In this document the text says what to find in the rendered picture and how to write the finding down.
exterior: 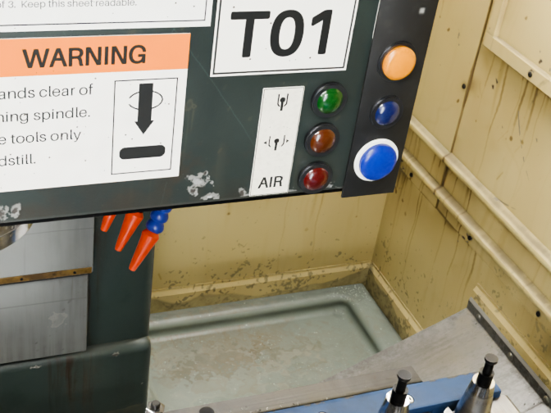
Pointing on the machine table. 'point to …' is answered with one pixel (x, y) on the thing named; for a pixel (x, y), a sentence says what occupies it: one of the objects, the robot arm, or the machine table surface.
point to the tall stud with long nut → (155, 407)
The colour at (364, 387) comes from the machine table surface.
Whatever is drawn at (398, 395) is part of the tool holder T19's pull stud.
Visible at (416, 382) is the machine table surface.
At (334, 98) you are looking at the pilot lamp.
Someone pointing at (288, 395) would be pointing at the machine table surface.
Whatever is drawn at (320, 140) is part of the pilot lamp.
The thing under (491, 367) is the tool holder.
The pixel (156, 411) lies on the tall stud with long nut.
